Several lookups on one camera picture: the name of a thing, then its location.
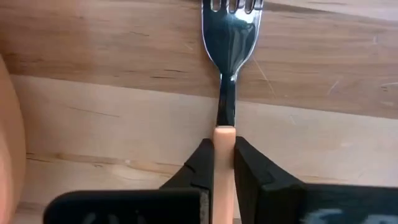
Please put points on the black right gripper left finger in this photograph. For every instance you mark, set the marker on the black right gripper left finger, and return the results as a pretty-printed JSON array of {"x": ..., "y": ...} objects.
[{"x": 186, "y": 202}]

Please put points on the orange round plate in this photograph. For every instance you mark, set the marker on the orange round plate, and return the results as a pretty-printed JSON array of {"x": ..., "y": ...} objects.
[{"x": 9, "y": 155}]

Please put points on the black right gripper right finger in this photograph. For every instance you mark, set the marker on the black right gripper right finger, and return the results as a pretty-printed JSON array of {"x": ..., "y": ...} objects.
[{"x": 280, "y": 202}]

